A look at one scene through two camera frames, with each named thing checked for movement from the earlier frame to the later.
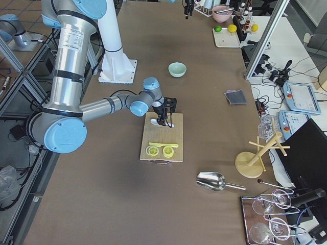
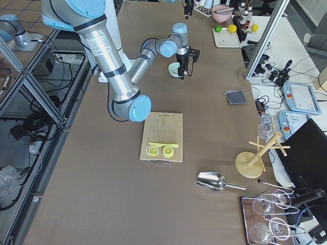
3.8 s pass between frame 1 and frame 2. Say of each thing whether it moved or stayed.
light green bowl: stayed
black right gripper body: moved
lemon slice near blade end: stayed
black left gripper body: stayed
